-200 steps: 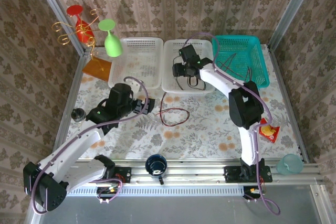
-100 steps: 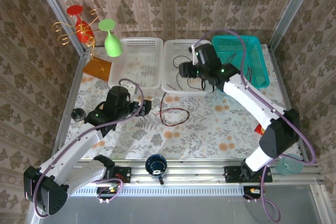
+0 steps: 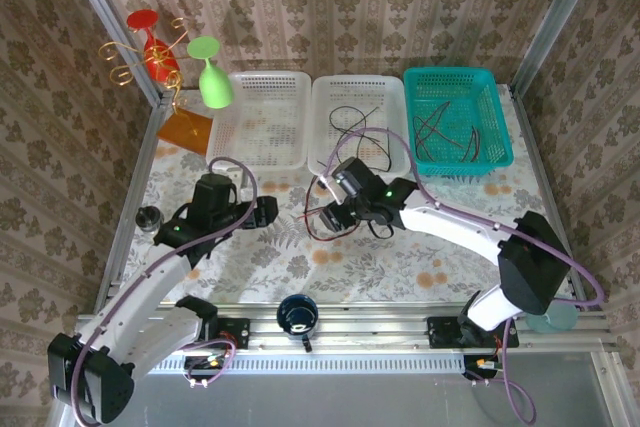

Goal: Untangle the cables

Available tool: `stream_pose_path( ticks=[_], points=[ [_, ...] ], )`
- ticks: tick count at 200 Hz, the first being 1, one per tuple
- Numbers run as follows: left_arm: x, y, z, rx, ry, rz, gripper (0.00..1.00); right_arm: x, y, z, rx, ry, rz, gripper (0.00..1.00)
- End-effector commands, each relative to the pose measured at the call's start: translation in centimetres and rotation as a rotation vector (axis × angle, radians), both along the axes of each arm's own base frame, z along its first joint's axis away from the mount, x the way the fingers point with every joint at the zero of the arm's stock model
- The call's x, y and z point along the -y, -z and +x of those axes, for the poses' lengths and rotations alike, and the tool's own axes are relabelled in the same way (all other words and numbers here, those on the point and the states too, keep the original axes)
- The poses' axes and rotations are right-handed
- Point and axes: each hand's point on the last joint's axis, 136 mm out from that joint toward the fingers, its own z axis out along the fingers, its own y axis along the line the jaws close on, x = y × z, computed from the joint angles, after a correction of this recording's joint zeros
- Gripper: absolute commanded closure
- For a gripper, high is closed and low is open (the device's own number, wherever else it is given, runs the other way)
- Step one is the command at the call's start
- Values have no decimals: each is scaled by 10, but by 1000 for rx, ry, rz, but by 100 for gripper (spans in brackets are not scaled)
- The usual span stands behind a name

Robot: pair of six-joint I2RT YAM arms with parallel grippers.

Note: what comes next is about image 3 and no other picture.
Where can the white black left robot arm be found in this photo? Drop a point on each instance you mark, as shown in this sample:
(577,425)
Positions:
(145,292)

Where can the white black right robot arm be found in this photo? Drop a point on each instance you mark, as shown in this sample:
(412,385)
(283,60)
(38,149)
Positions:
(450,222)

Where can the small black metal cup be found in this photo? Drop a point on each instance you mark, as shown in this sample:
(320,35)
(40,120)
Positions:
(149,219)

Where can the floral tablecloth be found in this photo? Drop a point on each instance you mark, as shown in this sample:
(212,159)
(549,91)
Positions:
(425,267)

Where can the dark blue mug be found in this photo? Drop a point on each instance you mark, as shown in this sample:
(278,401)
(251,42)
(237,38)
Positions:
(297,317)

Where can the white plastic basket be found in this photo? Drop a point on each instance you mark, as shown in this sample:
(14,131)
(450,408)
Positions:
(260,92)
(350,89)

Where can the green plastic wine glass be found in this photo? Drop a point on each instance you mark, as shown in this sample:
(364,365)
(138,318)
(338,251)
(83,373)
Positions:
(216,87)

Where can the teal plastic basket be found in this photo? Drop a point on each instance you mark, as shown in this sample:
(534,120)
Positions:
(460,82)

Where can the red plastic wine glass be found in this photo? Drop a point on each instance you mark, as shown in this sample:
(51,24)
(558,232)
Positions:
(142,19)

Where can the translucent teal glass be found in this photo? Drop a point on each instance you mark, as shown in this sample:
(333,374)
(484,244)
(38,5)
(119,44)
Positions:
(555,319)

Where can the aluminium side rail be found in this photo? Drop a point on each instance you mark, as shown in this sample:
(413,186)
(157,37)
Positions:
(535,147)
(142,157)

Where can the aluminium front rail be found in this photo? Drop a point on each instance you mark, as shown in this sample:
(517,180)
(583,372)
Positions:
(375,332)

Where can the aluminium frame post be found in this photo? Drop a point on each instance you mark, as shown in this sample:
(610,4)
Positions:
(555,22)
(115,32)

